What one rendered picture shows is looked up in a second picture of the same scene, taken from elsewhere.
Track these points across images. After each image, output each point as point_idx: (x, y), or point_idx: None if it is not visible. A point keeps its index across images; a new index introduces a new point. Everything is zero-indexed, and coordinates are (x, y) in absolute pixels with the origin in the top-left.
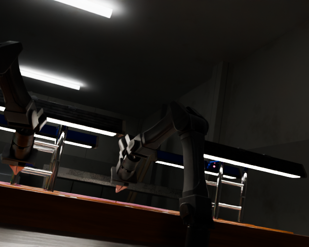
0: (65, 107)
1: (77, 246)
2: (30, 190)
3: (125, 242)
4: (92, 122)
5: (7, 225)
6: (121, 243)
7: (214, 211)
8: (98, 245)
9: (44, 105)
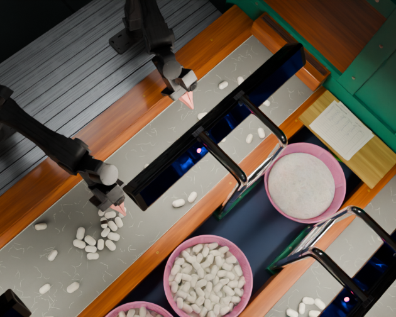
0: (203, 126)
1: (63, 67)
2: (143, 88)
3: (58, 131)
4: (163, 153)
5: (137, 81)
6: (57, 121)
7: None
8: (58, 87)
9: (222, 105)
